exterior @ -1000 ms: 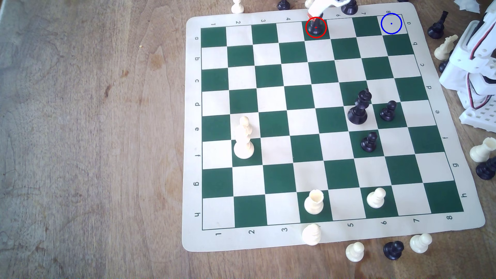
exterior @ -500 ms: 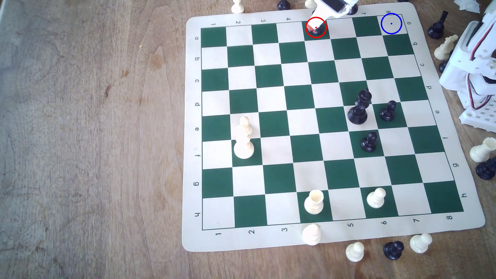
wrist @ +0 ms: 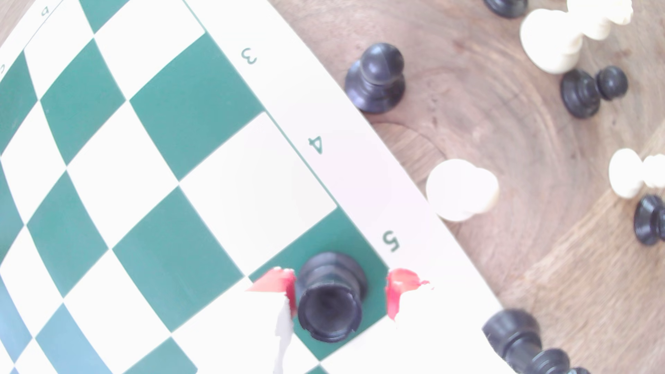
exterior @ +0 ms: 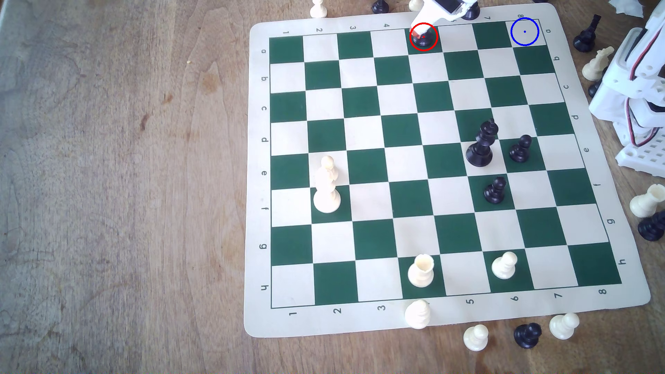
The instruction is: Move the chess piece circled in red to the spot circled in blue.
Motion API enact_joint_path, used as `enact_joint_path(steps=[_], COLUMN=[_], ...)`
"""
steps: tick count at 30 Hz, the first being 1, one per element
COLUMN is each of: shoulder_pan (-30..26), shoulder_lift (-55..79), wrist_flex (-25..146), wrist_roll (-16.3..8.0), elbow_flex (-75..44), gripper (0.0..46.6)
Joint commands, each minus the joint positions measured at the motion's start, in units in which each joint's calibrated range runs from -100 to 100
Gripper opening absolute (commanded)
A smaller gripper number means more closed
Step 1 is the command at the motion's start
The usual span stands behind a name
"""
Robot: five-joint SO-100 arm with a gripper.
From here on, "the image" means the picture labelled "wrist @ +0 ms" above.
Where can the green white chess mat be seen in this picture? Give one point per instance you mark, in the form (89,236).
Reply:
(234,182)

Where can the tall black chess piece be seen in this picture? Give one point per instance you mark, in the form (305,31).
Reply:
(514,335)

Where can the black pawn chess piece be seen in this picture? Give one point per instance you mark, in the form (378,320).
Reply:
(375,83)
(582,93)

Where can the white pawn chess piece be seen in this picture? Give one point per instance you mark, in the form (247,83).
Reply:
(460,189)
(626,174)

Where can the large white chess piece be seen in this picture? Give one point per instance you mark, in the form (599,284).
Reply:
(550,39)

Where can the black rook chess piece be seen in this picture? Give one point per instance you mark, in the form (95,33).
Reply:
(330,301)

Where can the red tipped gripper finger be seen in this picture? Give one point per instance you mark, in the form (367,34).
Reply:
(278,283)
(397,288)

